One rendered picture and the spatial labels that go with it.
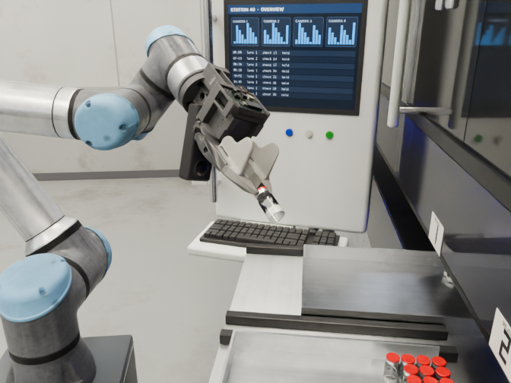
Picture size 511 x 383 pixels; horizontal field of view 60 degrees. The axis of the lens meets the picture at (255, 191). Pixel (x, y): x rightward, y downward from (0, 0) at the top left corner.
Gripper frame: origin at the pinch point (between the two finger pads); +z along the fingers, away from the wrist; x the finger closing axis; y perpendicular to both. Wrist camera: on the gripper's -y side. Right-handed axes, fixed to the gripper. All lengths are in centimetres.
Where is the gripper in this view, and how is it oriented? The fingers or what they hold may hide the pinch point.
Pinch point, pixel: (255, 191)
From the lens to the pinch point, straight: 58.7
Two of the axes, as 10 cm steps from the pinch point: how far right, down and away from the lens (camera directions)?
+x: 7.0, 0.8, 7.1
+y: 5.3, -7.2, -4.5
